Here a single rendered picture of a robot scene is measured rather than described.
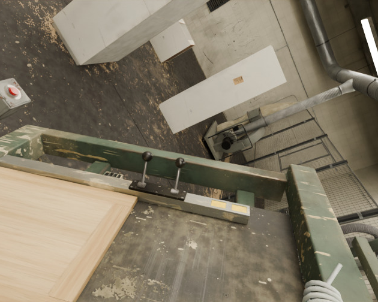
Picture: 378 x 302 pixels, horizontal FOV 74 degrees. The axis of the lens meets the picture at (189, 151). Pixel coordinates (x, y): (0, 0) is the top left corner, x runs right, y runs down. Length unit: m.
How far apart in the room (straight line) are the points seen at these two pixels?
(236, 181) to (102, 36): 2.43
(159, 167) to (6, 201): 0.55
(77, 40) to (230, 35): 5.98
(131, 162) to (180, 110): 3.34
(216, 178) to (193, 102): 3.33
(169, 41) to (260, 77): 2.25
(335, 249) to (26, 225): 0.85
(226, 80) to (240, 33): 4.48
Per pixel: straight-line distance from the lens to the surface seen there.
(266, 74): 4.15
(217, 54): 8.63
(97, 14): 3.15
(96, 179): 0.97
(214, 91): 4.24
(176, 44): 5.56
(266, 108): 6.35
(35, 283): 0.75
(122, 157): 1.16
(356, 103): 9.17
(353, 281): 0.75
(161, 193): 0.88
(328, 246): 0.79
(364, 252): 0.57
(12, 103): 1.31
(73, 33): 3.33
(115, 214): 0.85
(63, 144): 1.29
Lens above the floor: 1.90
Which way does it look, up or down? 23 degrees down
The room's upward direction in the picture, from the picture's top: 67 degrees clockwise
